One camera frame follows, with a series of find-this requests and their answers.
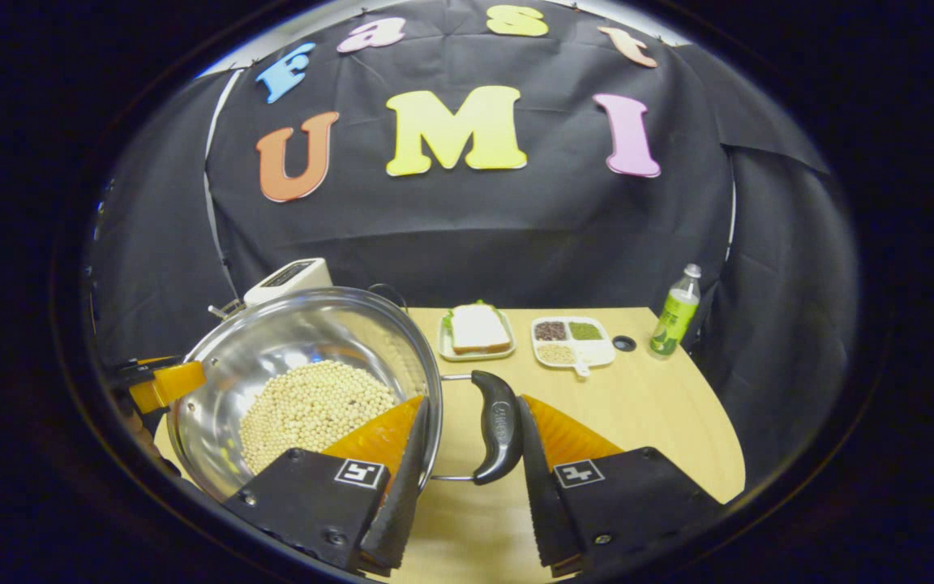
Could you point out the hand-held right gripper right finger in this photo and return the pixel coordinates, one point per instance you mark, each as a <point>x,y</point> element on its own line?
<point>544,503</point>

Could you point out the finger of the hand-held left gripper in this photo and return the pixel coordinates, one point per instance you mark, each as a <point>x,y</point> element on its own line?
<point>171,383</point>

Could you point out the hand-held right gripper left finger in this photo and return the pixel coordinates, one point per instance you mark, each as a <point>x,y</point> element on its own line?
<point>406,503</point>

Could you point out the stainless steel pot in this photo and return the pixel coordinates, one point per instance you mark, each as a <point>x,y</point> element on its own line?
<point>272,341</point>

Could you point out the pile of soybeans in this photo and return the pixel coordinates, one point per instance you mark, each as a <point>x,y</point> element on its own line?
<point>313,405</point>

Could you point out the white toaster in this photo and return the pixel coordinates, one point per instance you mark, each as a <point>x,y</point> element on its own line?
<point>289,276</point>

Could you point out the white divided dish with beans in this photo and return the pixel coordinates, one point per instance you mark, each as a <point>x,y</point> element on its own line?
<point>597,350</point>

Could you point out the small white plate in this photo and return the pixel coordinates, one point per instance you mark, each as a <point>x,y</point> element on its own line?
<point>475,356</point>

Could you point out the white bread sandwich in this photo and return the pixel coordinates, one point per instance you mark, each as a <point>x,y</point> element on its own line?
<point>479,328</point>

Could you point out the green drink bottle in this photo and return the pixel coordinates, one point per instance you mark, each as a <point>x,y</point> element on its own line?
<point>674,320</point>

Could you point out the black backdrop cloth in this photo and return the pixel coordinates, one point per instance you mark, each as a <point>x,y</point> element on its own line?
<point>475,235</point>

